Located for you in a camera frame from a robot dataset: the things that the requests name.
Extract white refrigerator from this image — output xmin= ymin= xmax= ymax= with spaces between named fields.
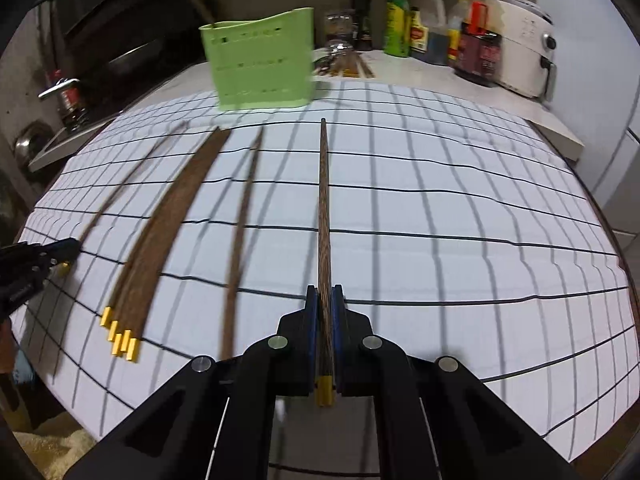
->
xmin=537 ymin=0 xmax=640 ymax=233

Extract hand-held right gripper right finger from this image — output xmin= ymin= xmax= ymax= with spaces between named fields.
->
xmin=331 ymin=285 xmax=581 ymax=480

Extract dark soy sauce bottle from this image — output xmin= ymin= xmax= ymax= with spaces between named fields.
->
xmin=350 ymin=0 xmax=373 ymax=51

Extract dark bottle red label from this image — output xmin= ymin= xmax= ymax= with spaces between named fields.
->
xmin=454 ymin=0 xmax=503 ymax=88

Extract white air fryer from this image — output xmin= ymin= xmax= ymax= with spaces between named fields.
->
xmin=492 ymin=0 xmax=558 ymax=101

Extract white plastic jug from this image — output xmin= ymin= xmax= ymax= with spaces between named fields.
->
xmin=446 ymin=0 xmax=473 ymax=68

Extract person's yellow knit clothing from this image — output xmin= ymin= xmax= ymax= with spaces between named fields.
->
xmin=12 ymin=425 xmax=98 ymax=480

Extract black range hood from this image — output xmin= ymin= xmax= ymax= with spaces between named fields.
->
xmin=47 ymin=0 xmax=201 ymax=78

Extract black stove top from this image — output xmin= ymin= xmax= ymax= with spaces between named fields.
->
xmin=29 ymin=102 xmax=128 ymax=172

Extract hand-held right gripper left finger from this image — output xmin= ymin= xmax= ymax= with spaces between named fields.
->
xmin=62 ymin=285 xmax=321 ymax=480

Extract green plastic utensil holder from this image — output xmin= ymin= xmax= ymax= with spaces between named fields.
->
xmin=199 ymin=7 xmax=317 ymax=111

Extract green bottle yellow cap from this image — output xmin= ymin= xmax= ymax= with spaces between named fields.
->
xmin=384 ymin=0 xmax=412 ymax=57

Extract pile of spoons and chopsticks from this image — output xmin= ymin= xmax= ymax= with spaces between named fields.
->
xmin=314 ymin=42 xmax=375 ymax=80

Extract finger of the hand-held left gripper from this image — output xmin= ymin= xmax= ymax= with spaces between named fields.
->
xmin=32 ymin=238 xmax=82 ymax=268

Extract clear jug yellow label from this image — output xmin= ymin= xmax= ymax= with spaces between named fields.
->
xmin=409 ymin=0 xmax=451 ymax=66

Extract steel pot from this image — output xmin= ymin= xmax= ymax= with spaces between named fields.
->
xmin=12 ymin=122 xmax=51 ymax=166

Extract steel wok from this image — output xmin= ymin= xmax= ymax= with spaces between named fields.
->
xmin=105 ymin=37 xmax=171 ymax=73

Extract red canister with metal handle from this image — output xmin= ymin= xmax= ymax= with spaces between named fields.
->
xmin=39 ymin=70 xmax=88 ymax=126

